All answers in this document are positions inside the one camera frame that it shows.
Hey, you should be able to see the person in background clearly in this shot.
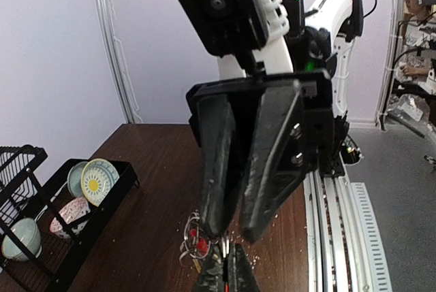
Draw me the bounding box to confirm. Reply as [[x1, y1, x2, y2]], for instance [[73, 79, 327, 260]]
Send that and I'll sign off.
[[398, 0, 435, 82]]

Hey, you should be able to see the large keyring with red handle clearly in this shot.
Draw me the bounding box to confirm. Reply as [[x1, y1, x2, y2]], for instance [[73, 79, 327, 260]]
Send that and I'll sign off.
[[178, 210, 230, 273]]

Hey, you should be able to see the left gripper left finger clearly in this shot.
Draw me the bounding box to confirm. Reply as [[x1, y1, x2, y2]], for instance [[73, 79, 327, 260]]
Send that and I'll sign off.
[[193, 244, 227, 292]]

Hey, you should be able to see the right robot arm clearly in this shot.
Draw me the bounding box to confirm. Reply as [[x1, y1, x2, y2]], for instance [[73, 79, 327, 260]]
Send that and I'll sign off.
[[179, 0, 364, 242]]

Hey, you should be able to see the black wire dish rack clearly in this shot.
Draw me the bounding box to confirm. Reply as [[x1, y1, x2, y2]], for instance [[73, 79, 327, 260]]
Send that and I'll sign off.
[[1, 145, 139, 291]]

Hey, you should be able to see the pink patterned bowl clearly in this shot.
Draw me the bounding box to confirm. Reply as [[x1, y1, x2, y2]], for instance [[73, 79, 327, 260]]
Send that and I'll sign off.
[[50, 197, 91, 239]]

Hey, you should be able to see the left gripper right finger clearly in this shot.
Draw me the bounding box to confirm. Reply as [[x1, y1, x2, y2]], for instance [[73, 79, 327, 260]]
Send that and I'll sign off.
[[225, 243, 260, 292]]

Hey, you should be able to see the right aluminium frame post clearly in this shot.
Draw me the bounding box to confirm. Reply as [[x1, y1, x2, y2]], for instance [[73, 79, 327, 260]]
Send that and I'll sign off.
[[95, 0, 142, 124]]

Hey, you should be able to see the aluminium front rail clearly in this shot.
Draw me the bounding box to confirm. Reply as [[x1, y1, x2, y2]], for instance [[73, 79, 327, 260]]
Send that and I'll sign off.
[[303, 159, 393, 291]]

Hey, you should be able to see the pale green plate behind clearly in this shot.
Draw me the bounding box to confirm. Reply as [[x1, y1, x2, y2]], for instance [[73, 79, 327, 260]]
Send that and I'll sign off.
[[67, 161, 88, 197]]

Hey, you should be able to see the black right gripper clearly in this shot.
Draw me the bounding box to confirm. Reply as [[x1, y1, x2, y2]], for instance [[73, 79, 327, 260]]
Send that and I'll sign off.
[[186, 70, 334, 243]]

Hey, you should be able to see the yellow daisy plate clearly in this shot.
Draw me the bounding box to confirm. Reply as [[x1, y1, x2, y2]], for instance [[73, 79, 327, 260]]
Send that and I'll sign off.
[[80, 158, 120, 207]]

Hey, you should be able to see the celadon green bowl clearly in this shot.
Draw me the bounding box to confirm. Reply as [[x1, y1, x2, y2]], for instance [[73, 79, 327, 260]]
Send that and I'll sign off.
[[1, 218, 42, 261]]

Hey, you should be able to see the right base circuit board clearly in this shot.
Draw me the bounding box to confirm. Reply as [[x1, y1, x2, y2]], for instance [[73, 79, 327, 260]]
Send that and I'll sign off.
[[341, 135, 362, 165]]

